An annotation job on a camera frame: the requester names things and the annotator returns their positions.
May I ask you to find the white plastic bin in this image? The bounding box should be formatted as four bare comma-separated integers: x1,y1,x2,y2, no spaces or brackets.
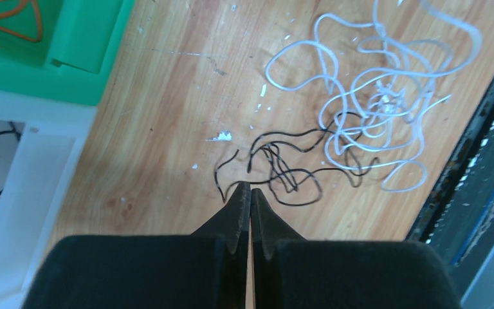
0,91,97,308

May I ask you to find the green plastic bin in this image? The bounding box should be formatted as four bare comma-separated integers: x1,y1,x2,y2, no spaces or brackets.
0,1,134,106

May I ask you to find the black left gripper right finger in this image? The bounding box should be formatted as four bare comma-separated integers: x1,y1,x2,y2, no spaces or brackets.
251,189,461,308

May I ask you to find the orange cable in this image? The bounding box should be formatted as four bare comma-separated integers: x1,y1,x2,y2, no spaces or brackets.
0,0,44,44

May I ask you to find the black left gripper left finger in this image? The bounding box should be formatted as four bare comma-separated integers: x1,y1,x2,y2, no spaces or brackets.
23,182,251,308

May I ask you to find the white cable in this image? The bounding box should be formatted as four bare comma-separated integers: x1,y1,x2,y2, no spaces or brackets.
264,0,483,194

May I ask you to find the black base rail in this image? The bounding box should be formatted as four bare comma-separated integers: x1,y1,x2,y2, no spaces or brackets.
407,78,494,294

